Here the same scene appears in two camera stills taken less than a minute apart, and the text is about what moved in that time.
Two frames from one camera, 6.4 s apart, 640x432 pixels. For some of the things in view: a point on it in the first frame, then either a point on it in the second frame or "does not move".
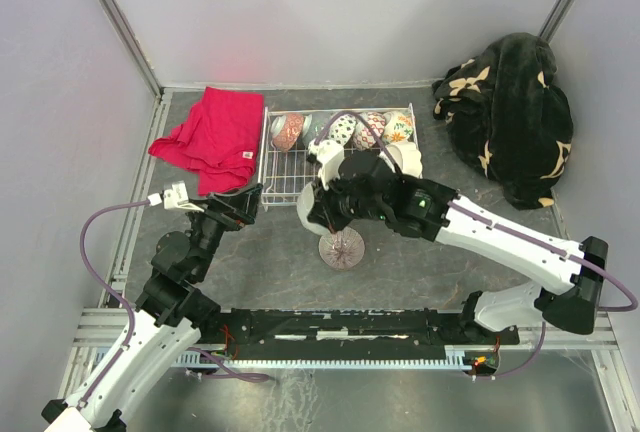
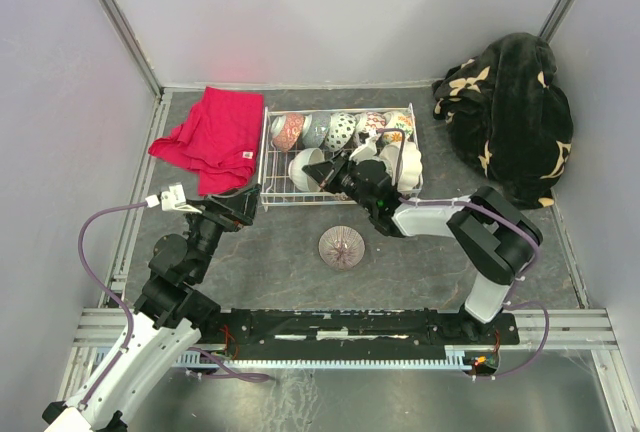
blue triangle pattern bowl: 312,126 does not move
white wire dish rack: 288,132 does not move
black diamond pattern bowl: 341,128 does not move
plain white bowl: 305,202 -> 301,159
